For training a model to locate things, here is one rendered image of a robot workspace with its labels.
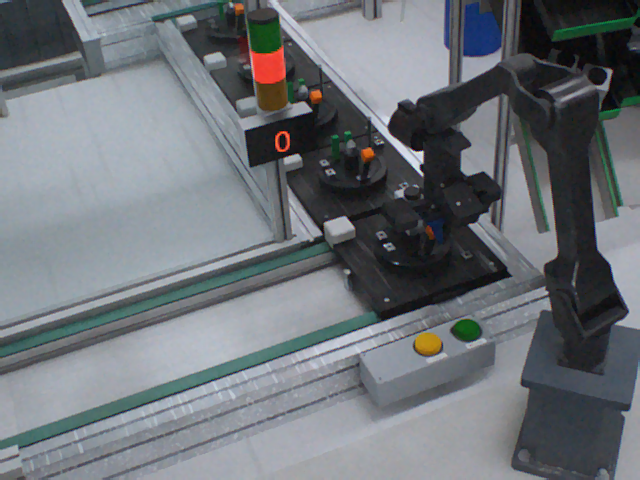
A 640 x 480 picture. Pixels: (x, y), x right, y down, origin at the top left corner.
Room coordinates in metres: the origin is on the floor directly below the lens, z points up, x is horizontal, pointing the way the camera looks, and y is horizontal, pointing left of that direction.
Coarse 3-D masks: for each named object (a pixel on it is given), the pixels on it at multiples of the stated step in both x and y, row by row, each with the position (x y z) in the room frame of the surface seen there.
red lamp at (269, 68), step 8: (256, 56) 1.26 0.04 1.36; (264, 56) 1.25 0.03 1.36; (272, 56) 1.25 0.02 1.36; (280, 56) 1.26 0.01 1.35; (256, 64) 1.26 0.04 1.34; (264, 64) 1.25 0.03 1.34; (272, 64) 1.25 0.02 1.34; (280, 64) 1.26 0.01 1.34; (256, 72) 1.26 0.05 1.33; (264, 72) 1.25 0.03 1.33; (272, 72) 1.25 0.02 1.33; (280, 72) 1.26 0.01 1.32; (256, 80) 1.26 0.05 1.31; (264, 80) 1.25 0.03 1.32; (272, 80) 1.25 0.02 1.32
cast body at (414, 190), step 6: (408, 186) 1.24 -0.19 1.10; (414, 186) 1.24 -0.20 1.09; (396, 192) 1.24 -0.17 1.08; (402, 192) 1.24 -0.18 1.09; (408, 192) 1.22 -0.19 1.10; (414, 192) 1.22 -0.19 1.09; (420, 192) 1.22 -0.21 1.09; (408, 198) 1.21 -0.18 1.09; (414, 198) 1.21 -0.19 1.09; (420, 198) 1.21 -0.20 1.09; (420, 222) 1.19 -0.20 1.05; (414, 228) 1.19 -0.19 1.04; (420, 228) 1.19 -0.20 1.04; (408, 234) 1.19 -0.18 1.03; (414, 234) 1.19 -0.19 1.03
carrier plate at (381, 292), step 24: (360, 240) 1.26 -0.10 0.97; (456, 240) 1.23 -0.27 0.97; (480, 240) 1.23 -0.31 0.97; (360, 264) 1.19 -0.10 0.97; (456, 264) 1.17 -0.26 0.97; (480, 264) 1.16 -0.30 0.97; (504, 264) 1.16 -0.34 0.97; (360, 288) 1.15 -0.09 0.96; (384, 288) 1.13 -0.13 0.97; (408, 288) 1.12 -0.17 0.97; (432, 288) 1.11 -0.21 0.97; (384, 312) 1.07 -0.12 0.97
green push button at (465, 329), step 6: (456, 324) 1.02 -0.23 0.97; (462, 324) 1.02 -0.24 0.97; (468, 324) 1.02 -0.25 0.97; (474, 324) 1.02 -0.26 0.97; (456, 330) 1.01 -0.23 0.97; (462, 330) 1.01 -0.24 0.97; (468, 330) 1.01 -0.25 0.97; (474, 330) 1.00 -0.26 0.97; (462, 336) 1.00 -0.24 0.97; (468, 336) 0.99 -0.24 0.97; (474, 336) 1.00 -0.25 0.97
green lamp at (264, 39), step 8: (248, 24) 1.26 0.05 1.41; (256, 24) 1.25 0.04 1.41; (264, 24) 1.25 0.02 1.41; (272, 24) 1.25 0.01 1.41; (280, 24) 1.27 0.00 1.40; (248, 32) 1.27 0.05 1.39; (256, 32) 1.25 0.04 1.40; (264, 32) 1.25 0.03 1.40; (272, 32) 1.25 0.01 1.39; (280, 32) 1.27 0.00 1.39; (256, 40) 1.25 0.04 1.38; (264, 40) 1.25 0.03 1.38; (272, 40) 1.25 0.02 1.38; (280, 40) 1.26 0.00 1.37; (256, 48) 1.25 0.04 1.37; (264, 48) 1.25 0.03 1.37; (272, 48) 1.25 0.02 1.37; (280, 48) 1.26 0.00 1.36
